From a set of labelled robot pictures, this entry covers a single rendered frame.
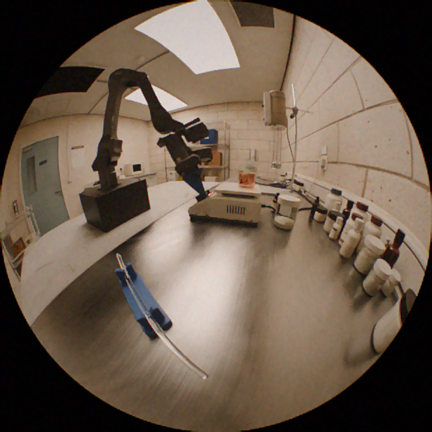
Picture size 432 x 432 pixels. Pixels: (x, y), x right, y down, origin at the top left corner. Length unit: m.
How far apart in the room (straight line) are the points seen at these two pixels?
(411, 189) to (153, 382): 0.55
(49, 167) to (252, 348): 3.07
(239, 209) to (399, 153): 0.51
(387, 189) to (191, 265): 0.55
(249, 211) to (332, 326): 0.28
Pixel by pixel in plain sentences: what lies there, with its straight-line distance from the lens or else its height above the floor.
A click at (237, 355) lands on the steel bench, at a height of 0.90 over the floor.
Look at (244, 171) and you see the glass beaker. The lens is 0.33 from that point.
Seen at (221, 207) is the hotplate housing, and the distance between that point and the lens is 0.32.
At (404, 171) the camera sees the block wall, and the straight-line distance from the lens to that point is 0.48.
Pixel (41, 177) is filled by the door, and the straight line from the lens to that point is 3.00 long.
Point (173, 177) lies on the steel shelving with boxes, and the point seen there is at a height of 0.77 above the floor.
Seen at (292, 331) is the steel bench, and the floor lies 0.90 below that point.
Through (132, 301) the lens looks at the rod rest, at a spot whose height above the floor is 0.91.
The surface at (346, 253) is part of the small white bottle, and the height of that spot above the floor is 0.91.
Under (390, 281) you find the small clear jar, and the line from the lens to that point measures 0.33.
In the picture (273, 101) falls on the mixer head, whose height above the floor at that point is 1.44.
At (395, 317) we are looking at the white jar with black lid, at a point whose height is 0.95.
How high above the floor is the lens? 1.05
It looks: 24 degrees down
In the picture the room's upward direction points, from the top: straight up
